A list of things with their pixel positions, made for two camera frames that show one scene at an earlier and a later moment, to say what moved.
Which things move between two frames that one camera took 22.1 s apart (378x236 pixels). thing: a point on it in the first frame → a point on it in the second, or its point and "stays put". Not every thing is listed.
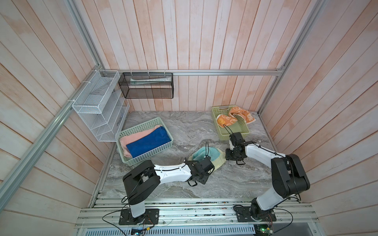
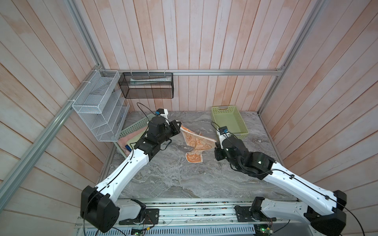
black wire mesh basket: [147, 85] stays put
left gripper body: [204, 177] → [170, 131]
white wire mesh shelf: [102, 104] stays put
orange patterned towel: [222, 119] → [199, 142]
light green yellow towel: [217, 156] → [133, 139]
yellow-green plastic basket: [239, 126] stays put
